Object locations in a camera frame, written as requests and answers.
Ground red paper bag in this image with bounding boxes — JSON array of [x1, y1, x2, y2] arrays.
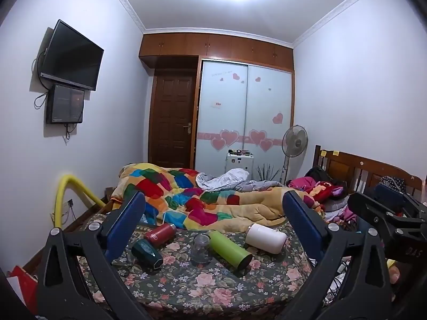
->
[[6, 265, 39, 314]]

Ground black television cable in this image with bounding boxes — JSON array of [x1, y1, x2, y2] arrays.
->
[[32, 49, 51, 110]]

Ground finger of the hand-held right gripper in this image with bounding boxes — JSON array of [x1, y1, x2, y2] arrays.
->
[[347, 191, 421, 229]]

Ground brown wooden door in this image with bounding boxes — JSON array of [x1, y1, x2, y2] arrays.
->
[[148, 68, 198, 170]]

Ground yellow foam tube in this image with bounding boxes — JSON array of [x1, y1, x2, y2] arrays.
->
[[53, 173, 108, 230]]

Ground red plush toy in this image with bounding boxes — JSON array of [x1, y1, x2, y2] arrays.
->
[[310, 180, 348, 205]]

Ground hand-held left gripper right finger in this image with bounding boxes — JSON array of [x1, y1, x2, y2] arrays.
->
[[282, 190, 393, 320]]

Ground green bottle with black cap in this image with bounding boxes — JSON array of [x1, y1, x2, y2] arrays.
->
[[209, 230, 254, 270]]

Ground white bottle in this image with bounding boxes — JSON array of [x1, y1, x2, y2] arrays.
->
[[245, 223, 288, 255]]

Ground white floor appliance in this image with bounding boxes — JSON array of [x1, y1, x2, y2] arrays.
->
[[225, 151, 255, 178]]

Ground wall-mounted black television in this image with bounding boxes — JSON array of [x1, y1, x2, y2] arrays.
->
[[39, 19, 105, 92]]

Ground white sliding wardrobe with hearts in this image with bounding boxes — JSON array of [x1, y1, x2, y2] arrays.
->
[[195, 58, 295, 185]]

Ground brown overhead cabinet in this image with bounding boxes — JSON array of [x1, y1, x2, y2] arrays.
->
[[139, 33, 295, 73]]

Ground black dried twigs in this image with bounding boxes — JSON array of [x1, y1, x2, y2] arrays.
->
[[255, 163, 281, 183]]

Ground polka dot cloth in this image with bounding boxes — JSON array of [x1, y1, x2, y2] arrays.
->
[[379, 175, 406, 191]]

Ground pink clothing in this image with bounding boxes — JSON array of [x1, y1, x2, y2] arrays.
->
[[288, 177, 317, 191]]

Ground colourful patchwork blanket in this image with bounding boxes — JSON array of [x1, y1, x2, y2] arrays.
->
[[111, 163, 327, 231]]

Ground dark blue cloth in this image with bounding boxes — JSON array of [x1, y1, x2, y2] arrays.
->
[[374, 184, 406, 214]]

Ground grey white blanket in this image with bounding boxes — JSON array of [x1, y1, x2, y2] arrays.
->
[[195, 168, 285, 193]]

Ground standing fan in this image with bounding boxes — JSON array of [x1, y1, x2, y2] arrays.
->
[[279, 125, 308, 186]]

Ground small black wall monitor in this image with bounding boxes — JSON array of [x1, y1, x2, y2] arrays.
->
[[46, 84, 85, 125]]

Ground wooden bed headboard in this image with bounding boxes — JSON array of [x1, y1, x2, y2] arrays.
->
[[313, 145, 425, 205]]

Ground wooden bed frame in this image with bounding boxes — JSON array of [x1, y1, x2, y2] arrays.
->
[[23, 187, 116, 275]]

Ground floral bedsheet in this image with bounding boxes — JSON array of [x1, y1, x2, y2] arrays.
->
[[76, 219, 338, 320]]

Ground black bag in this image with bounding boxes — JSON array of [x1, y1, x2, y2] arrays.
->
[[305, 167, 331, 183]]

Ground dark green bottle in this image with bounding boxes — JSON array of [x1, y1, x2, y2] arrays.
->
[[131, 238, 164, 268]]

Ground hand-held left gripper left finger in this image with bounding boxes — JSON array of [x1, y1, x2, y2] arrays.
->
[[37, 191, 148, 320]]

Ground clear glass cup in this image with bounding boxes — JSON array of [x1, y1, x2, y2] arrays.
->
[[190, 233, 213, 267]]

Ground red bottle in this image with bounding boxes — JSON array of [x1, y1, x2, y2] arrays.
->
[[143, 223, 177, 248]]

